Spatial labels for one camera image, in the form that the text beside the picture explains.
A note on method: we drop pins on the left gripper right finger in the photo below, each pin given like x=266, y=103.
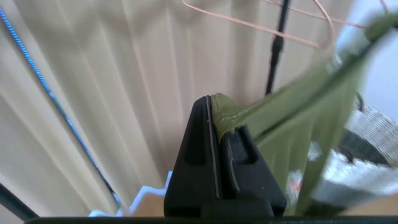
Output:
x=248, y=180

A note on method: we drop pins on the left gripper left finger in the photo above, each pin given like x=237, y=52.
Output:
x=196, y=174

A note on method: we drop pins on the green sleeveless shirt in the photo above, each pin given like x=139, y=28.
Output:
x=289, y=146

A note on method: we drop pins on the pink clothes hanger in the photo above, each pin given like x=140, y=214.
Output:
x=311, y=13
x=248, y=24

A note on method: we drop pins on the white laundry basket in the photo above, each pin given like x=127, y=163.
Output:
x=370, y=124

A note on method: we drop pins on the black clothes rack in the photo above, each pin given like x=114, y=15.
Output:
x=276, y=46

